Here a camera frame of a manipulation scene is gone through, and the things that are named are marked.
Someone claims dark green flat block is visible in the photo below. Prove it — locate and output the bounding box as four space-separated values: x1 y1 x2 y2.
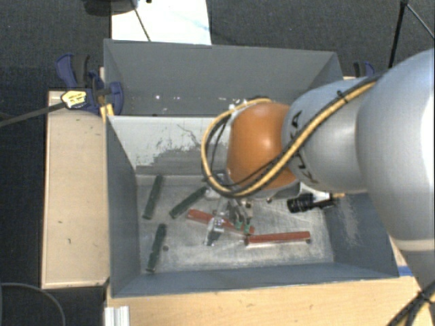
169 185 209 220
145 223 169 274
142 174 164 221

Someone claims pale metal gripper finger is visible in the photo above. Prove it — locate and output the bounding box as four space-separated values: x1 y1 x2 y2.
212 216 228 235
203 226 220 247

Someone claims pale wood board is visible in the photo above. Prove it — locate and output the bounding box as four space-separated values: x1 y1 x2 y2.
41 90 111 290

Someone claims grey metal bin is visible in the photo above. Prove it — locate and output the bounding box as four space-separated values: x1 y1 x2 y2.
103 38 400 299

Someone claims red-brown flat block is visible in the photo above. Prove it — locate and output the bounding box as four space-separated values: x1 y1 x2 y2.
245 230 312 247
185 209 256 236

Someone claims black cylinder on white bracket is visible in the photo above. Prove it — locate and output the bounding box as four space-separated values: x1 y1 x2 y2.
286 183 345 214

